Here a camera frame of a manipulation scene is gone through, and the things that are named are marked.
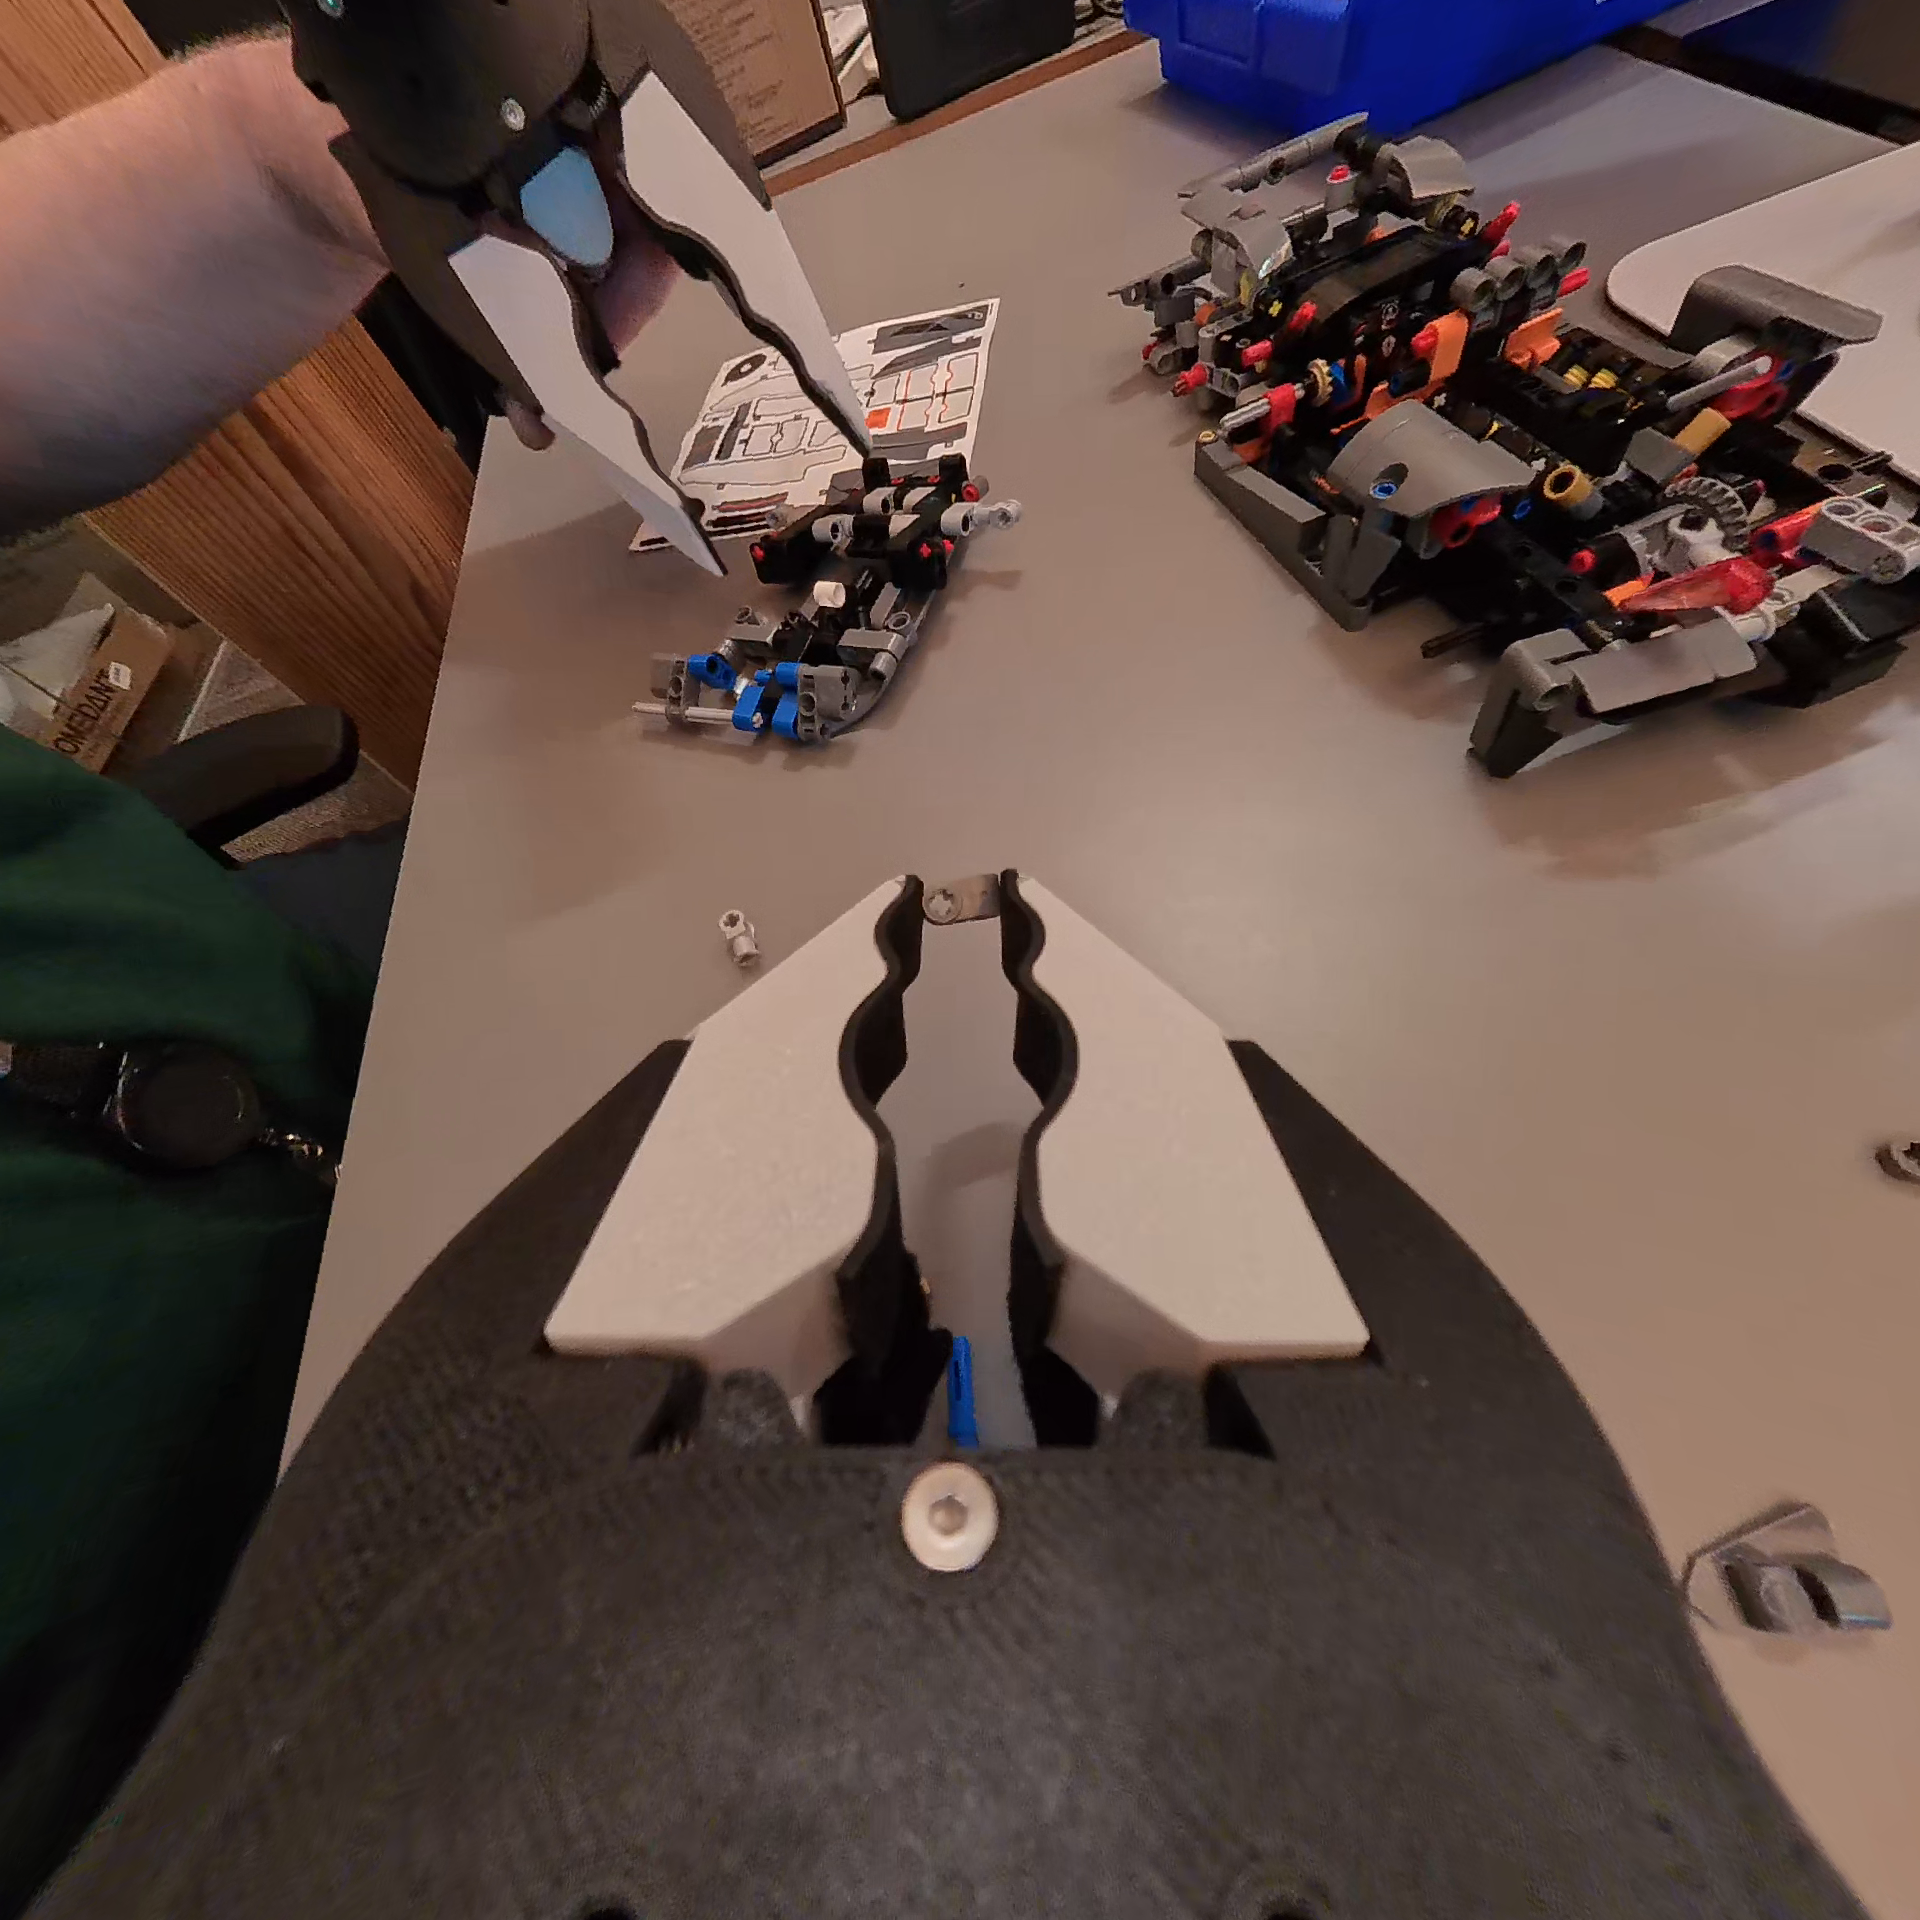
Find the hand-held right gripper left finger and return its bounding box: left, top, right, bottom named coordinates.
left=541, top=873, right=955, bottom=1443

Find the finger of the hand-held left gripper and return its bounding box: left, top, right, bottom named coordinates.
left=445, top=227, right=731, bottom=579
left=611, top=64, right=879, bottom=455

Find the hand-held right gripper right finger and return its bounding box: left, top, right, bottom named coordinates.
left=999, top=870, right=1371, bottom=1426

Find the small lego gearbox assembly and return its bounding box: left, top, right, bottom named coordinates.
left=629, top=455, right=1025, bottom=751

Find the lego sticker sheet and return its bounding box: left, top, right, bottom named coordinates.
left=628, top=297, right=1005, bottom=556

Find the large lego car chassis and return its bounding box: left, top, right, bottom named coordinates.
left=1108, top=115, right=1920, bottom=781

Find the person's left hand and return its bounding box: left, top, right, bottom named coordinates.
left=225, top=40, right=562, bottom=455

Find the brown cardboard box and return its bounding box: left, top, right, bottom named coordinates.
left=660, top=0, right=851, bottom=170
left=0, top=571, right=183, bottom=775

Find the black case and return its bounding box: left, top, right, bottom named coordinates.
left=861, top=0, right=1086, bottom=124

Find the black office chair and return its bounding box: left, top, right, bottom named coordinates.
left=126, top=702, right=366, bottom=861

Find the person's green shirt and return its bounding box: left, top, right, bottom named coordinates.
left=0, top=725, right=380, bottom=1884

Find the blue plastic bin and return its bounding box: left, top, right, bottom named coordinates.
left=1119, top=0, right=1700, bottom=141

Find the white book stand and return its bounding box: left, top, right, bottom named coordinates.
left=1603, top=141, right=1920, bottom=487

